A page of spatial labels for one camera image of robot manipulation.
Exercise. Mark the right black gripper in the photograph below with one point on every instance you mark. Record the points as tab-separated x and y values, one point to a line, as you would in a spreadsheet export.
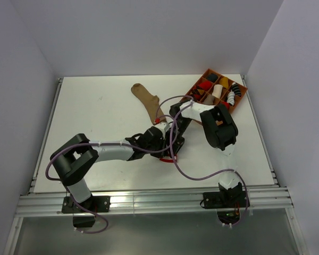
178	141

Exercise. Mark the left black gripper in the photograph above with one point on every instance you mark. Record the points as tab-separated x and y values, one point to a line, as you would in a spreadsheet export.
159	154

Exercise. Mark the red white striped sock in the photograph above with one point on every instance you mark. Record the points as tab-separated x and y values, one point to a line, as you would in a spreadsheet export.
168	160

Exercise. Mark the tan brown sock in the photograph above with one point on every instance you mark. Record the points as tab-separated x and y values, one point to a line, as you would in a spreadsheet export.
150	102

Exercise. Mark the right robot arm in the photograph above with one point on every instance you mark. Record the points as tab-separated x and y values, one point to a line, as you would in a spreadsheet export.
220	132

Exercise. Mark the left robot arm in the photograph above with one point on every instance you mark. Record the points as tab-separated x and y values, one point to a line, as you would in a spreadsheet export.
75	158

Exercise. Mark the argyle patterned rolled sock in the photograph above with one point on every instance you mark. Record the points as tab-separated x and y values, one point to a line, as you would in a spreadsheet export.
197	93

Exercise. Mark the grey brown rolled sock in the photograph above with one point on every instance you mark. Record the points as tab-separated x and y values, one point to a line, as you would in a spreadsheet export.
209	100

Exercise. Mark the red rolled sock upper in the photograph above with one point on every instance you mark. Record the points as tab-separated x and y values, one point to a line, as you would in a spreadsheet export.
206	85

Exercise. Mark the red rolled sock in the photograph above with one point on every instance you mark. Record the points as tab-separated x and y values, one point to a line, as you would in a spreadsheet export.
206	85
226	105

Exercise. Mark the orange divided sock tray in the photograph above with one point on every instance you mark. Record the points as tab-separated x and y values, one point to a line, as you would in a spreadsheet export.
241	111

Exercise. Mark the red rolled sock lower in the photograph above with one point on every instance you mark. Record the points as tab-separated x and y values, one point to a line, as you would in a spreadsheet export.
226	105

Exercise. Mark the cream rolled sock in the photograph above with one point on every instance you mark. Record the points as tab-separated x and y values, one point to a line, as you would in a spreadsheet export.
217	91

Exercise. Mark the dark teal rolled sock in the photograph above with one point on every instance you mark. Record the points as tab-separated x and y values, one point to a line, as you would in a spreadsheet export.
212	77

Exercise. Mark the white grey striped sock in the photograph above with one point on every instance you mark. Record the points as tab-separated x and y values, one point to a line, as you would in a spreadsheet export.
230	98

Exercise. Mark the yellow rolled sock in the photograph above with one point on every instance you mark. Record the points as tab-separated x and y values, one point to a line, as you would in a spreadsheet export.
224	81

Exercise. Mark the black white striped sock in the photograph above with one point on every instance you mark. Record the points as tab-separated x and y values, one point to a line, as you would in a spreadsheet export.
236	89

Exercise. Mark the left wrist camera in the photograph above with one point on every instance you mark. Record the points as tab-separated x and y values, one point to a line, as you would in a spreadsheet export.
162	125

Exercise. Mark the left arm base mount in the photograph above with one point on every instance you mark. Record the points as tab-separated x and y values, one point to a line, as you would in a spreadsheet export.
93	205

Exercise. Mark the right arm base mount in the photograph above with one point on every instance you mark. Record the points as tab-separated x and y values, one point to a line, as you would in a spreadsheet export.
220	202

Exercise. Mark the left aluminium side rail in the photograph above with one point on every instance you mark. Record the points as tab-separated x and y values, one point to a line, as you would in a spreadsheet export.
42	148

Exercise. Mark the aluminium side rail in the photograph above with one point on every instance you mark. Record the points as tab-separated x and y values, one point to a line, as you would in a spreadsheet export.
42	148
276	182

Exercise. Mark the right aluminium side rail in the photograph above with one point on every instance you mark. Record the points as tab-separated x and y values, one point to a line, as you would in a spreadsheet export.
276	182

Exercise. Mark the aluminium front rail frame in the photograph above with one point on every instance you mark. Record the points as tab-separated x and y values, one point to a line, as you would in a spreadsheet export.
150	202

